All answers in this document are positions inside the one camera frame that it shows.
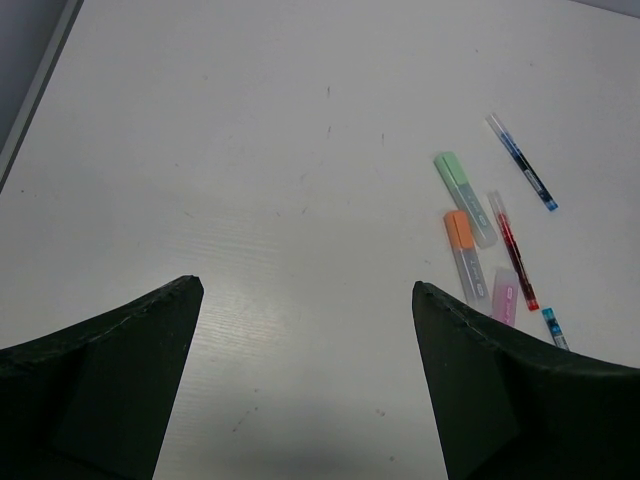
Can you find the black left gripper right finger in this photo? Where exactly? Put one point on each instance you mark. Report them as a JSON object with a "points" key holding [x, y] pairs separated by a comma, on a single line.
{"points": [[510, 406]]}

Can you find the light blue pen refill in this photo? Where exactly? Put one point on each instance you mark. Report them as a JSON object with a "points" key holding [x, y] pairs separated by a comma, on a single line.
{"points": [[554, 328]]}

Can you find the dark blue pen refill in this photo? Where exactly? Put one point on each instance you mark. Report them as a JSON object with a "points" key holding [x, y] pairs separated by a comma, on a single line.
{"points": [[521, 161]]}

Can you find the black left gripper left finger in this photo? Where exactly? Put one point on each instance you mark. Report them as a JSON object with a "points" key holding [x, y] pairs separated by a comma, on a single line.
{"points": [[93, 400]]}

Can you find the red pen refill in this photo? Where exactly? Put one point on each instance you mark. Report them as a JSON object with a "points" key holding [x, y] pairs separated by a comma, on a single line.
{"points": [[512, 248]]}

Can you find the orange highlighter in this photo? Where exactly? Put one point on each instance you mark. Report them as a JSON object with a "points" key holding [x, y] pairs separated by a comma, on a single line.
{"points": [[467, 262]]}

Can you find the purple highlighter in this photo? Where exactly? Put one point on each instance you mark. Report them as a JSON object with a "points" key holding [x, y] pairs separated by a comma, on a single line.
{"points": [[505, 295]]}

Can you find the green highlighter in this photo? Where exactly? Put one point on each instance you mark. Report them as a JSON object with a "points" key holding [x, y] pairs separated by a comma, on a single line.
{"points": [[465, 198]]}

